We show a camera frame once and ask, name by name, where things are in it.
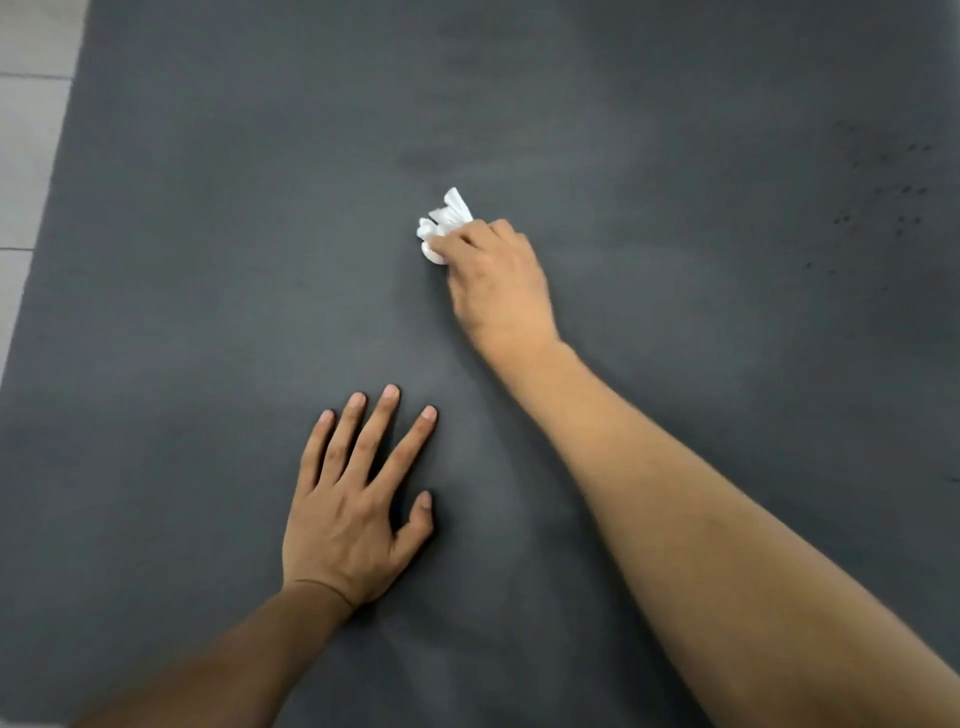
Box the white tissue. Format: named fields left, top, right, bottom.
left=416, top=186, right=475, bottom=266

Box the person's left hand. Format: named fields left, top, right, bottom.
left=281, top=384, right=439, bottom=609

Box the dark grey yoga mat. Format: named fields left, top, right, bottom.
left=0, top=0, right=960, bottom=728

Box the person's right hand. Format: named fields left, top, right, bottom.
left=425, top=218, right=564, bottom=367

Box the person's left forearm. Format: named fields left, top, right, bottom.
left=74, top=581, right=358, bottom=728

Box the person's right forearm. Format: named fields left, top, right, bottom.
left=487, top=339, right=960, bottom=728

